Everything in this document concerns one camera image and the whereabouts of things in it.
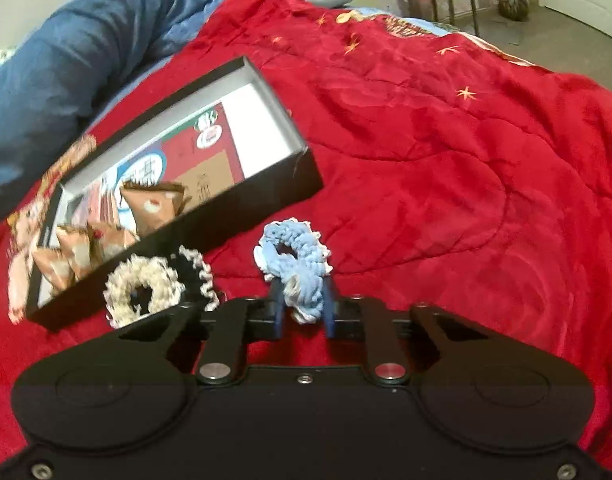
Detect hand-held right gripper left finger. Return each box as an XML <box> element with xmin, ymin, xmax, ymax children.
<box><xmin>118</xmin><ymin>280</ymin><xmax>287</xmax><ymax>388</ymax></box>

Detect black scrunchie with white trim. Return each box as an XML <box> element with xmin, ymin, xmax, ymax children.
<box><xmin>178</xmin><ymin>245</ymin><xmax>221</xmax><ymax>311</ymax></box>

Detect black cardboard box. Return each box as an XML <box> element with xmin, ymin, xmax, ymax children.
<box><xmin>26</xmin><ymin>56</ymin><xmax>324</xmax><ymax>332</ymax></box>

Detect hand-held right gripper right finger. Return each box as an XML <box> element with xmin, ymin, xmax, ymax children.
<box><xmin>323</xmin><ymin>280</ymin><xmax>492</xmax><ymax>388</ymax></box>

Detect brown triangular packet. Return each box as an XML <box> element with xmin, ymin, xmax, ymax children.
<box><xmin>120</xmin><ymin>180</ymin><xmax>193</xmax><ymax>237</ymax></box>
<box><xmin>32</xmin><ymin>227</ymin><xmax>94</xmax><ymax>295</ymax></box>
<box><xmin>87</xmin><ymin>220</ymin><xmax>140</xmax><ymax>262</ymax></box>

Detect red printed blanket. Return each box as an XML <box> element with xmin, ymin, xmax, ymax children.
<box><xmin>0</xmin><ymin>0</ymin><xmax>612</xmax><ymax>471</ymax></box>

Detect blue knitted scrunchie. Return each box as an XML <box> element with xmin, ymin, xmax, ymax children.
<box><xmin>253</xmin><ymin>218</ymin><xmax>334</xmax><ymax>324</ymax></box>

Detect cream knitted scrunchie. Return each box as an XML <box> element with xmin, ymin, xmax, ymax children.
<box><xmin>104</xmin><ymin>255</ymin><xmax>187</xmax><ymax>330</ymax></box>

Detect blue quilt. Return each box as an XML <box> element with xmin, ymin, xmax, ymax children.
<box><xmin>0</xmin><ymin>0</ymin><xmax>359</xmax><ymax>226</ymax></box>

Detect woven ball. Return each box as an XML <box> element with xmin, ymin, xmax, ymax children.
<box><xmin>498</xmin><ymin>0</ymin><xmax>531</xmax><ymax>22</ymax></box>

